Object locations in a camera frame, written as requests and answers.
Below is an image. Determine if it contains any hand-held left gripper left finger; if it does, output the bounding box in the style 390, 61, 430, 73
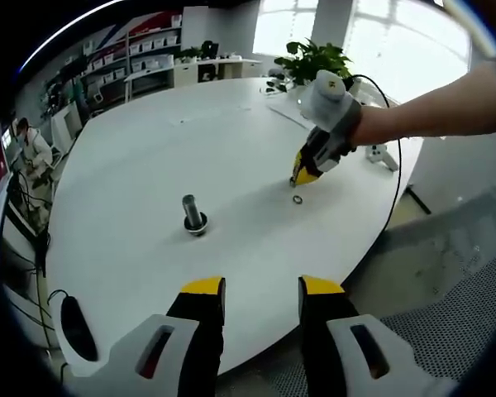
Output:
107, 275, 227, 397

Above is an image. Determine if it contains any white paper sheet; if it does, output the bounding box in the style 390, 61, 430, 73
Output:
267, 102, 316, 130

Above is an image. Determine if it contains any black mouse cable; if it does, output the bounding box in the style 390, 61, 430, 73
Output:
46, 288, 74, 318

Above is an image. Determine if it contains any large dark washer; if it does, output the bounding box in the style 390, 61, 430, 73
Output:
184, 213, 210, 232
184, 215, 210, 235

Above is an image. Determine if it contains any black cable bundle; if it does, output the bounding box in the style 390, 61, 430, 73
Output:
12, 169, 55, 278

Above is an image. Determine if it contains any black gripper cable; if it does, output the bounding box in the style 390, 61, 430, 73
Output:
350, 73, 403, 235

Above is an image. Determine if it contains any grey handheld controller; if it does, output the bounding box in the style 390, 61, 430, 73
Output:
366, 143, 400, 171

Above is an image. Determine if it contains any green potted plant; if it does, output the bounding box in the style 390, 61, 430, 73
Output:
274, 38, 363, 97

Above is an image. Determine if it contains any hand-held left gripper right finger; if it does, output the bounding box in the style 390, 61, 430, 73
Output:
297, 275, 431, 397

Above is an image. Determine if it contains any white side desk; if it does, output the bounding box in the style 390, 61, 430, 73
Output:
122, 56, 262, 101

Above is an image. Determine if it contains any black computer mouse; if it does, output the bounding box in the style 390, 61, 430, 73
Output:
60, 294, 98, 363

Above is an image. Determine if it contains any storage shelving with white bins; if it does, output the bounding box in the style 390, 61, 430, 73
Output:
44, 15, 184, 105

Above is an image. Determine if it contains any computer monitor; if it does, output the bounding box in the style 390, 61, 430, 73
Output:
0, 122, 14, 188

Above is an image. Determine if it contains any grey mesh office chair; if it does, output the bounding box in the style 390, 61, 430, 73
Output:
346, 185, 496, 375

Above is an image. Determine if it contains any large threaded steel stud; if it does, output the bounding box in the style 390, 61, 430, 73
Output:
181, 194, 211, 237

